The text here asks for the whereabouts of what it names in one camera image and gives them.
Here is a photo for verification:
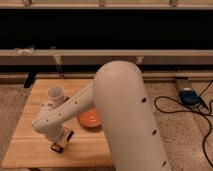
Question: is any dark chocolate bar wrapper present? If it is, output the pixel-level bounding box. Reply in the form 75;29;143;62
50;127;75;154

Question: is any orange ceramic bowl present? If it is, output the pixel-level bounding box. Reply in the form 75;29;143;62
77;108;101;129

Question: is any wooden table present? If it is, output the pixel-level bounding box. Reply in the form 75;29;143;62
2;79;113;168

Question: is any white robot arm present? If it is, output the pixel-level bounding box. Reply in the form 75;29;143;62
32;61;171;171

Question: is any white ceramic cup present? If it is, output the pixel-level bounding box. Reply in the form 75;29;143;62
47;86;65;106

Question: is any black cable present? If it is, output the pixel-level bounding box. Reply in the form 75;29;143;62
153;79;213;168

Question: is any blue power adapter box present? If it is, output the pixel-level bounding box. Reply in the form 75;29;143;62
179;89;199;106

